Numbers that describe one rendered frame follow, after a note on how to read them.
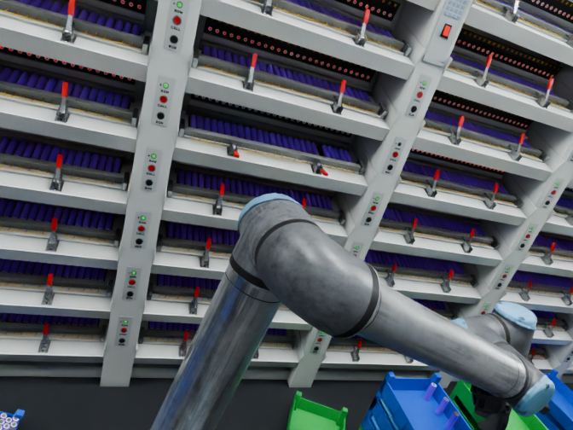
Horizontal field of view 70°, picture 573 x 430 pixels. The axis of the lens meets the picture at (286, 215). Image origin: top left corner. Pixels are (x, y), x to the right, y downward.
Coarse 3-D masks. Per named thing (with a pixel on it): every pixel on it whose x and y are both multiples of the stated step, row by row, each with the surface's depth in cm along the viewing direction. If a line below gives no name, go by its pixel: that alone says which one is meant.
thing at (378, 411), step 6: (378, 396) 131; (372, 402) 133; (378, 402) 130; (372, 408) 133; (378, 408) 130; (378, 414) 129; (384, 414) 126; (378, 420) 129; (384, 420) 126; (384, 426) 126; (390, 426) 123
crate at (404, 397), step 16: (384, 384) 129; (400, 384) 132; (416, 384) 134; (384, 400) 128; (400, 400) 129; (416, 400) 131; (432, 400) 134; (400, 416) 120; (416, 416) 125; (432, 416) 127; (448, 416) 128
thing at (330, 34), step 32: (224, 0) 99; (256, 0) 104; (288, 0) 111; (320, 0) 119; (352, 0) 121; (384, 0) 122; (288, 32) 105; (320, 32) 107; (352, 32) 115; (384, 32) 122; (384, 64) 115
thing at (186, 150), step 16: (224, 112) 126; (240, 112) 127; (304, 128) 135; (176, 144) 111; (192, 144) 114; (208, 144) 116; (192, 160) 114; (208, 160) 115; (224, 160) 116; (240, 160) 117; (256, 160) 119; (272, 160) 122; (288, 160) 125; (352, 160) 139; (368, 160) 133; (272, 176) 122; (288, 176) 123; (304, 176) 124; (320, 176) 125; (336, 176) 128; (352, 176) 132; (368, 176) 131; (352, 192) 132
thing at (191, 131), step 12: (192, 132) 114; (204, 132) 115; (216, 144) 116; (240, 144) 119; (252, 144) 120; (264, 144) 122; (288, 156) 124; (300, 156) 126; (312, 156) 127; (348, 168) 132; (360, 168) 133
